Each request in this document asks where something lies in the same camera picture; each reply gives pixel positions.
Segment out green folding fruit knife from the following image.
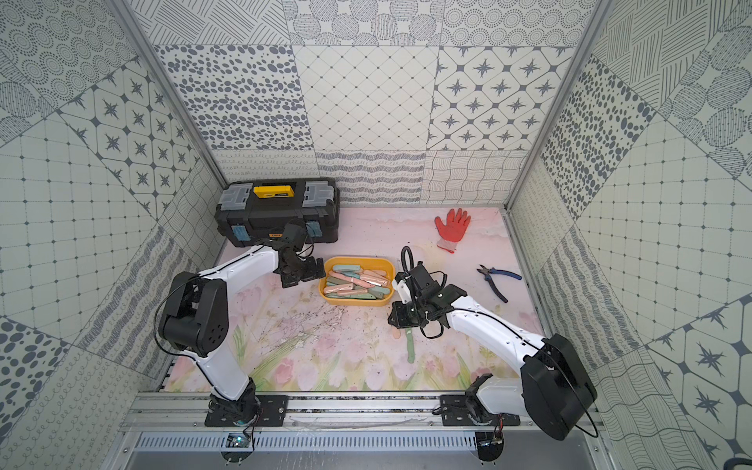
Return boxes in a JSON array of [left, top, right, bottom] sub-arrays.
[[405, 329, 415, 364]]

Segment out yellow plastic storage tray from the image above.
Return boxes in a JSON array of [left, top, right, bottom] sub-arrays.
[[318, 257, 397, 307]]

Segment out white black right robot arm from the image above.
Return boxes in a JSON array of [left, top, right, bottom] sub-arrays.
[[388, 247, 597, 441]]

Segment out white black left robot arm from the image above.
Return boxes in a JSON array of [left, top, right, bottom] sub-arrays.
[[154, 222, 324, 405]]

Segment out black Deli toolbox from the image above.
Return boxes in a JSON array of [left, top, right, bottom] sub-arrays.
[[215, 177, 340, 247]]

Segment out red work glove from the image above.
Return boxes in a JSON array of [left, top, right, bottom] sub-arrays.
[[434, 208, 471, 254]]

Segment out blue handled pliers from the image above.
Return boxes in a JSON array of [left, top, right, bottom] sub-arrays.
[[476, 263, 524, 305]]

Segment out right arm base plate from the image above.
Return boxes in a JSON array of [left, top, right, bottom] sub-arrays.
[[432, 394, 521, 427]]

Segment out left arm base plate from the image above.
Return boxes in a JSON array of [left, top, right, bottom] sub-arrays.
[[205, 395, 290, 428]]

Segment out aluminium front rail frame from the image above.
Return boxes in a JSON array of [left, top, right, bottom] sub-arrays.
[[102, 391, 617, 469]]

